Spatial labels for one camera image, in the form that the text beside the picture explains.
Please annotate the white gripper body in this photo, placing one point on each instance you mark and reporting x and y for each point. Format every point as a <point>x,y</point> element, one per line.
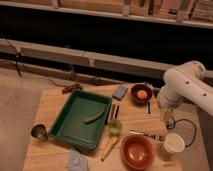
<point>166,115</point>

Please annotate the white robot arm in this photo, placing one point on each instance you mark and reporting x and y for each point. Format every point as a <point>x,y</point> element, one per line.
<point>184,81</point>

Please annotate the white paper cup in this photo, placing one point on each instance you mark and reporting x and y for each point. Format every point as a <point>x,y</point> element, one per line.
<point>174,143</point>

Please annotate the green plastic cup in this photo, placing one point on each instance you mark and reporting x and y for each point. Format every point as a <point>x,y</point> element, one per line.
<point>115,127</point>

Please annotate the orange ball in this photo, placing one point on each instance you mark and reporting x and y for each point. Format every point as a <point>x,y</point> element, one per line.
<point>142,94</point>

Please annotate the small dark bowl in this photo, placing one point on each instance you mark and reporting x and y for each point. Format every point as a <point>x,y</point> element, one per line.
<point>137,88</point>

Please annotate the red-brown bowl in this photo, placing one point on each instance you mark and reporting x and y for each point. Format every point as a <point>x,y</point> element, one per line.
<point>137,152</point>

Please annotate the blue sponge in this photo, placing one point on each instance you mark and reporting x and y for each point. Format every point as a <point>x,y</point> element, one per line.
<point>119,93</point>

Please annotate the dark brown bar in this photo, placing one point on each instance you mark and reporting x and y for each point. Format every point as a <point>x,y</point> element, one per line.
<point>113,112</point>

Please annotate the green cucumber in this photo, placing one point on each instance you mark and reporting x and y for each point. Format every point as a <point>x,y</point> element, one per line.
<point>94,117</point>

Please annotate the red grapes bunch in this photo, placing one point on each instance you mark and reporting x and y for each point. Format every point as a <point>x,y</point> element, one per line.
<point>69,89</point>

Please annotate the green plastic tray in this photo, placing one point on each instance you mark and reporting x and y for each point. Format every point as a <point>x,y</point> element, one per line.
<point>69,127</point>

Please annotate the blue-grey cloth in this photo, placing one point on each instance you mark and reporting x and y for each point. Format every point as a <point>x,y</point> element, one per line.
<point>77,162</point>

